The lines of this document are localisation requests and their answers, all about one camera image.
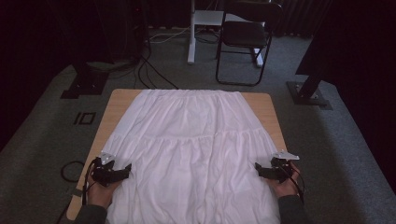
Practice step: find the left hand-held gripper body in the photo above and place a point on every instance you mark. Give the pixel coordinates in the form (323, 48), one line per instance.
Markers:
(104, 172)

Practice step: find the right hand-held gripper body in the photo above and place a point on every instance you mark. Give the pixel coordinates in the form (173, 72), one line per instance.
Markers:
(281, 169)

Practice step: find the white skirt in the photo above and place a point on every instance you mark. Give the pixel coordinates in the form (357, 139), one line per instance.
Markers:
(193, 149)

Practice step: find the person's right hand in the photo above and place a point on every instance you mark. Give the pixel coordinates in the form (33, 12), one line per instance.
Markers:
(286, 188)

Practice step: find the person's left hand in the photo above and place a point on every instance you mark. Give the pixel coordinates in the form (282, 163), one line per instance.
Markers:
(99, 194)

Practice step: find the grey tape piece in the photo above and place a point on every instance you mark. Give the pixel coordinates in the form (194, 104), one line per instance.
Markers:
(77, 192)

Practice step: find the black slanted metal stand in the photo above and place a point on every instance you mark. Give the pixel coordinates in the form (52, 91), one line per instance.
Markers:
(306, 93)

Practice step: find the black metal stand base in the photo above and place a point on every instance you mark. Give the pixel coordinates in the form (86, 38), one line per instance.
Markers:
(87, 84)

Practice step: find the black folding chair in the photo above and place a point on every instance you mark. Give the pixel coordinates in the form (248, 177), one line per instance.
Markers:
(244, 32)

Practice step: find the dark equipment rack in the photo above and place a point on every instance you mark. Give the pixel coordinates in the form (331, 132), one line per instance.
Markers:
(124, 31)

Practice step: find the dark curtain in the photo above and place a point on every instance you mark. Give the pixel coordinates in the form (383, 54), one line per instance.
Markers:
(295, 18)

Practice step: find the white desk frame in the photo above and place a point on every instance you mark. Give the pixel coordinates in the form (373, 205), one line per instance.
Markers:
(191, 46)

